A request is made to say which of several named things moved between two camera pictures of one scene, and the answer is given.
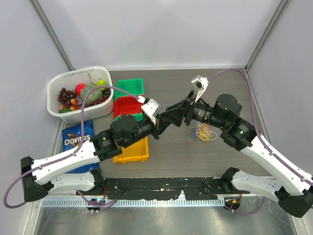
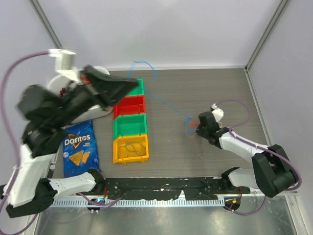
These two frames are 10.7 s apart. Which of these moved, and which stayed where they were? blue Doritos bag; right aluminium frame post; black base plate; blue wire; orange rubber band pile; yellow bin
Moved: blue wire; orange rubber band pile
Stayed: black base plate; blue Doritos bag; right aluminium frame post; yellow bin
